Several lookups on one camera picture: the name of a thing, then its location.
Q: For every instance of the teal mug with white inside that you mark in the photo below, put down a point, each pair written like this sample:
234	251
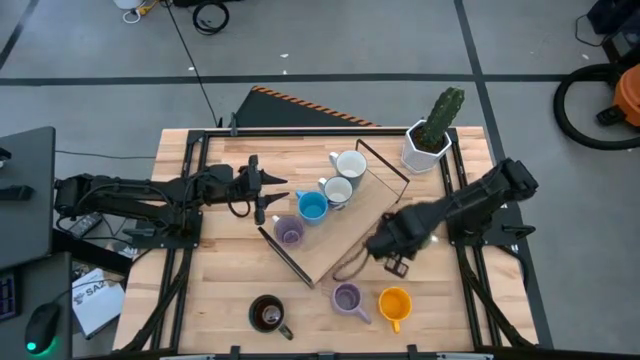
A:
350	165

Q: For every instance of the green cactus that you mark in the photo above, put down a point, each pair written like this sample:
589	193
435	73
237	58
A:
442	115

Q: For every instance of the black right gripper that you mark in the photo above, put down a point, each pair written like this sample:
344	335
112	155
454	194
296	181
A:
400	232

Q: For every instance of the purple ribbed mug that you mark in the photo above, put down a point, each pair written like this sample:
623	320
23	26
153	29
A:
289	232

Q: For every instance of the grey desk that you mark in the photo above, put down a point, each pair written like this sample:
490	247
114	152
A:
27	225

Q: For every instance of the dark desk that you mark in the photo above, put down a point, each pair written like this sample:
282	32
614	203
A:
50	285

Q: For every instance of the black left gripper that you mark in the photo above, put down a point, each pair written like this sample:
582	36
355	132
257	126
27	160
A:
255	190

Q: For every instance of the white mug with blue rim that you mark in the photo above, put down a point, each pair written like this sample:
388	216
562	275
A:
337	191

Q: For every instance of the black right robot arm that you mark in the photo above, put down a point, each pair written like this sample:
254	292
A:
480	200

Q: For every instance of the black power adapter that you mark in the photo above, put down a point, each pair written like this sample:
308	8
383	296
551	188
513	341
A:
85	225

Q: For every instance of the wooden shelf with black frame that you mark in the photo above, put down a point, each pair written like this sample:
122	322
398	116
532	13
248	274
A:
345	230

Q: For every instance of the white hexagonal plant pot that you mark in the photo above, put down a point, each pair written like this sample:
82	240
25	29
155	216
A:
415	157

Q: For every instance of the yellow mug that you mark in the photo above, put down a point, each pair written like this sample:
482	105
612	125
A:
395	303

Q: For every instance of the black keyboard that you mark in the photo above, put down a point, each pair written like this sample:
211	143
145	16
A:
9	297

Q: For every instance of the black computer mouse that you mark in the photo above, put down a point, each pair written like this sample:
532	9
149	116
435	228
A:
42	327

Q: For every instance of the black aluminium table frame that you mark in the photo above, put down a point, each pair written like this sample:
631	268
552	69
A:
320	132

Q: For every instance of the lilac bubble-shaped mug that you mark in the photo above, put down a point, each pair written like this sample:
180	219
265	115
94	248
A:
346	299

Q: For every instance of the black ramp with orange stripes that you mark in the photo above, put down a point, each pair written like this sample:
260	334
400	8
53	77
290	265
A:
280	112

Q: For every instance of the orange vacuum cleaner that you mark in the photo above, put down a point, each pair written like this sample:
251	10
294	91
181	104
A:
627	95

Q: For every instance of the black equipment case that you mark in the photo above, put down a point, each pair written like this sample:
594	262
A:
620	30

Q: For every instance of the dark speckled glazed mug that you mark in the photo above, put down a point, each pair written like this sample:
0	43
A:
267	314

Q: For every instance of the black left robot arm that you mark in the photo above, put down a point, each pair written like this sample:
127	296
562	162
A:
125	195

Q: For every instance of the white printed box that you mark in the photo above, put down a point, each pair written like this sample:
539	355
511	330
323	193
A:
100	305

